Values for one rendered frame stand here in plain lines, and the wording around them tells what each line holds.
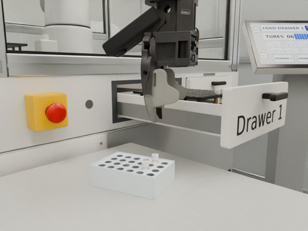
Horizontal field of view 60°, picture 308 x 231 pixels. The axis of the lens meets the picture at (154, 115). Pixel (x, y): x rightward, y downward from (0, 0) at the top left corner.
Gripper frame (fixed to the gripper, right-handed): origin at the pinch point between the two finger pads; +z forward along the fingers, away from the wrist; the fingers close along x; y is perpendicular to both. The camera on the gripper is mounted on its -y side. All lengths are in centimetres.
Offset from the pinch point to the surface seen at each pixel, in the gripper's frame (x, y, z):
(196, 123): 7.5, 6.6, 2.9
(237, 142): 5.5, 14.7, 5.6
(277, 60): 91, 28, -11
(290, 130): 104, 38, 24
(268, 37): 100, 24, -21
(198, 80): 48.8, -0.8, -3.2
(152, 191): -9.0, 3.1, 10.7
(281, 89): 24.9, 23.5, -3.1
